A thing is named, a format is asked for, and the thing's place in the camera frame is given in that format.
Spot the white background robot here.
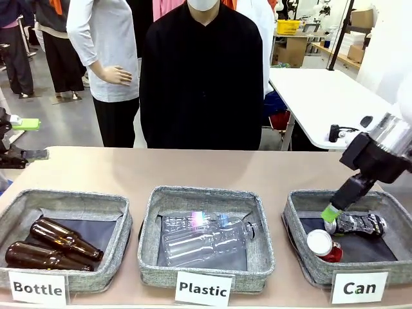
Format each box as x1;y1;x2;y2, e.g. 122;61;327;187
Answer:
317;0;338;19

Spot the person in black shirt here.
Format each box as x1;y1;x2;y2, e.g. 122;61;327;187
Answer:
140;0;265;151

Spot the small pink-label plastic bottle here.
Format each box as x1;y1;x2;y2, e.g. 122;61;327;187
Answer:
162;212;233;233

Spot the black slanted pole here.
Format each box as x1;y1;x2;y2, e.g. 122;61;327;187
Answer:
326;0;355;71

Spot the grey fabric basket Can label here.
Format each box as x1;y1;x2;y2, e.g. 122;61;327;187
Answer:
281;189;412;289

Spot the white sign reading Plastic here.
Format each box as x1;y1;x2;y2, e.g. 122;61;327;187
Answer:
174;270;235;307

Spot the brown glass bottle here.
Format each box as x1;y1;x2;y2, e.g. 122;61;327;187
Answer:
5;241;95;272
30;218;104;262

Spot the grey fabric basket Bottle label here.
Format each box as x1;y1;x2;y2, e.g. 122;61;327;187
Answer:
0;189;133;293

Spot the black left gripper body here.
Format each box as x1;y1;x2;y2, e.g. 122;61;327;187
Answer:
0;108;12;169

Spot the grey fabric basket Plastic label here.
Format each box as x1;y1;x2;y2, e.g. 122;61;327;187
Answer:
137;185;276;294

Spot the large white table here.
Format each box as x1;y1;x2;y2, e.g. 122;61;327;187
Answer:
268;67;400;152

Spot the bystander's bare hand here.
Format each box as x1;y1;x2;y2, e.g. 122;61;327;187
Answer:
105;66;133;86

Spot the red crushed can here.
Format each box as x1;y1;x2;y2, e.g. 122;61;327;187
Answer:
306;229;344;263

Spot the large cardboard box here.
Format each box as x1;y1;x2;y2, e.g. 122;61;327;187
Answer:
275;37;307;68

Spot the white sign reading Bottle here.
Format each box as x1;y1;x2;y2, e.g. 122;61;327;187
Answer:
8;270;69;306

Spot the blue bag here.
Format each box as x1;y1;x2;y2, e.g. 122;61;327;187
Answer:
262;91;288;118

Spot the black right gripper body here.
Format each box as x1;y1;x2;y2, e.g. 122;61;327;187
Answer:
339;131;412;185

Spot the bystander in light grey top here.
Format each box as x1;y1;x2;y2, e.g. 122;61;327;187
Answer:
66;0;141;148

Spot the bystander in white coat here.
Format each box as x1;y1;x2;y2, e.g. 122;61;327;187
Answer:
236;0;276;100

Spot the white table leg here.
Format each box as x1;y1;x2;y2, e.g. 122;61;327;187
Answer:
280;111;295;151

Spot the cardboard box on shelf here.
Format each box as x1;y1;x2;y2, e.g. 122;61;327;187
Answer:
350;8;375;28

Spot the bystander in dark clothes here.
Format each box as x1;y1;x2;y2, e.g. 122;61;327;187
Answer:
0;0;35;97

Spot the yellow plastic basket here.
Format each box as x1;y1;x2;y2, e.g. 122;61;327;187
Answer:
276;19;302;35

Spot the white face mask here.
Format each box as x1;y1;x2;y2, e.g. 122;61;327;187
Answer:
187;0;220;12

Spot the small cardboard box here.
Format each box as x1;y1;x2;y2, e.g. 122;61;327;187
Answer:
347;44;366;64

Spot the wooden workbench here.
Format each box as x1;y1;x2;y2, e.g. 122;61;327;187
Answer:
311;41;362;70

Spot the black silver crushed can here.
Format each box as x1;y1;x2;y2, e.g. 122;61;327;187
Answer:
324;212;387;239

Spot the white foam box stack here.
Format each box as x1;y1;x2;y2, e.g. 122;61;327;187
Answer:
340;31;374;55

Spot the large clear plastic bottle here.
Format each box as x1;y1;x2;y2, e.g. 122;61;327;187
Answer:
160;221;258;267

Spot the bystander in black skirt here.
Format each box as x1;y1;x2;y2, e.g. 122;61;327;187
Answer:
34;0;87;97

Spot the bystander's bare forearm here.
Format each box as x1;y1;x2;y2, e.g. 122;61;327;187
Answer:
88;60;112;81

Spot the white sign reading Can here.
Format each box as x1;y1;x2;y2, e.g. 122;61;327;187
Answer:
330;269;390;305

